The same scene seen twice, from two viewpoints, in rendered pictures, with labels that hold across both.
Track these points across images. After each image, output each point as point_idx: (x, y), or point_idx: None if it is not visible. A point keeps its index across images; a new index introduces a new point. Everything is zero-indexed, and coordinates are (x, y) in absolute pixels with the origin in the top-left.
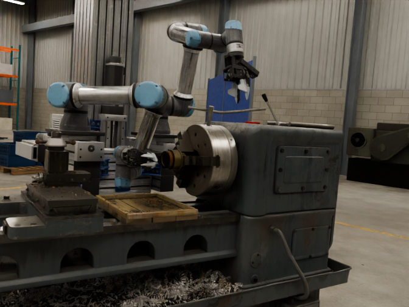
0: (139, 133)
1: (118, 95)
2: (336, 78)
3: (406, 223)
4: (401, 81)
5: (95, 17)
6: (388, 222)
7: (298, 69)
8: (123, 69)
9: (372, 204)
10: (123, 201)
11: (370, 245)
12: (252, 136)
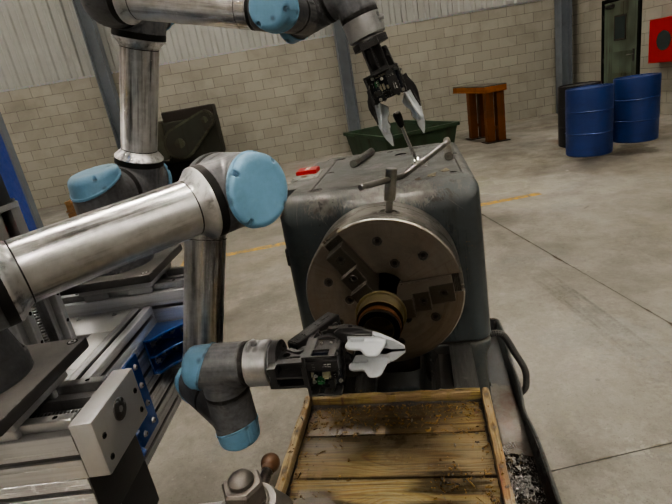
0: (199, 294)
1: (173, 225)
2: (71, 62)
3: (280, 223)
4: (162, 53)
5: None
6: (263, 229)
7: (2, 57)
8: None
9: None
10: (316, 476)
11: (289, 266)
12: (472, 202)
